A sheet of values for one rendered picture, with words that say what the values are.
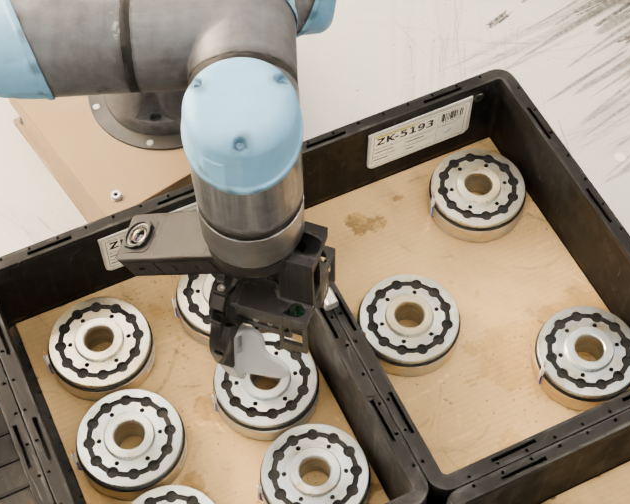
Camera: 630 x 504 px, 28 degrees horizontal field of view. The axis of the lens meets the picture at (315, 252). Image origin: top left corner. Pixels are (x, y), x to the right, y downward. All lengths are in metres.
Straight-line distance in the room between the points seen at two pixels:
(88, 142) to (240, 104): 0.72
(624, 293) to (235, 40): 0.59
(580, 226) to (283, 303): 0.46
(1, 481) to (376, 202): 0.49
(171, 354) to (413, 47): 0.61
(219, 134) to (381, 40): 0.94
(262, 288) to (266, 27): 0.21
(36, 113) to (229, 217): 0.72
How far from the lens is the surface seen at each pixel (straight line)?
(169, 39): 0.86
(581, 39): 1.73
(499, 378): 1.28
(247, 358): 1.04
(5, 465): 1.26
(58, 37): 0.87
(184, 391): 1.26
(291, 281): 0.92
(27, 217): 1.56
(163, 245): 0.97
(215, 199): 0.82
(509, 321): 1.31
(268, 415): 1.22
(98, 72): 0.87
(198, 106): 0.78
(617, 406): 1.17
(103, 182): 1.45
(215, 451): 1.23
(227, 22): 0.85
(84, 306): 1.29
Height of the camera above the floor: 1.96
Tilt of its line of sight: 58 degrees down
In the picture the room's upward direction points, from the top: straight up
